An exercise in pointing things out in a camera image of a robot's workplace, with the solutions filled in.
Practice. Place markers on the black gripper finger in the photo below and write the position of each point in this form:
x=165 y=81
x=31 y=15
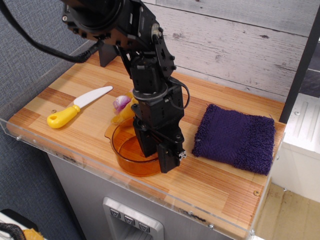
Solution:
x=170 y=155
x=144 y=136

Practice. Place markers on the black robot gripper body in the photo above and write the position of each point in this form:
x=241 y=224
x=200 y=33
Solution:
x=162 y=112

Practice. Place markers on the orange transparent plastic pot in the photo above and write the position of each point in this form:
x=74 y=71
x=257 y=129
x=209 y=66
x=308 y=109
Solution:
x=125 y=145

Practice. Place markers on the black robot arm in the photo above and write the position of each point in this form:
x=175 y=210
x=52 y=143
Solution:
x=132 y=29

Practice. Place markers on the black yellow object corner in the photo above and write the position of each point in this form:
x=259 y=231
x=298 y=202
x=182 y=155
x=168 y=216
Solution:
x=14 y=226

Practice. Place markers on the plush taco toy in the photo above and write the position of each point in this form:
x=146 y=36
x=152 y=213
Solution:
x=123 y=108

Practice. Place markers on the purple folded towel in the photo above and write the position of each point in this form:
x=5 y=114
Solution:
x=244 y=141

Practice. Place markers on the grey toy fridge cabinet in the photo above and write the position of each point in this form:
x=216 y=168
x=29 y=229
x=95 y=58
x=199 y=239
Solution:
x=85 y=192

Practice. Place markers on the silver dispenser button panel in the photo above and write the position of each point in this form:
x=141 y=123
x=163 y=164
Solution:
x=126 y=223

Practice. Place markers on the white ribbed side unit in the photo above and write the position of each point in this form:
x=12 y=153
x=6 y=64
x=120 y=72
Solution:
x=297 y=166

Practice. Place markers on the black left vertical post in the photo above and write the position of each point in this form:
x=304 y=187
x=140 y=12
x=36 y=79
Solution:
x=107 y=53

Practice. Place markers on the black vertical post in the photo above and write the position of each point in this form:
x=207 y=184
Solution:
x=301 y=70
x=107 y=53

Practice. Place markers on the yellow handled toy knife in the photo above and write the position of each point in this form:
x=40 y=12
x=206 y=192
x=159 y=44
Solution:
x=61 y=118

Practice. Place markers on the black right vertical post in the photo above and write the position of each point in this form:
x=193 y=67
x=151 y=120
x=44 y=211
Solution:
x=301 y=70

